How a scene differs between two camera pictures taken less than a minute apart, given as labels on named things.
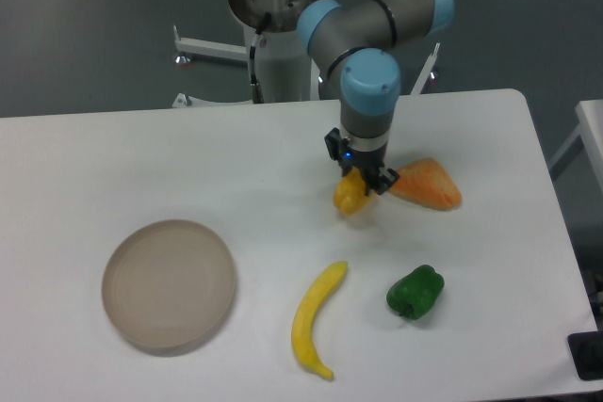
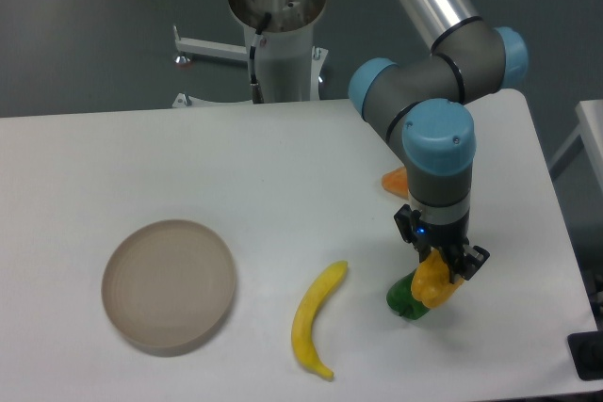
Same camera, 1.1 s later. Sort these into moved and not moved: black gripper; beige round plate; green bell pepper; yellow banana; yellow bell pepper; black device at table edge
Moved: black gripper; yellow bell pepper
Not moved: black device at table edge; green bell pepper; beige round plate; yellow banana
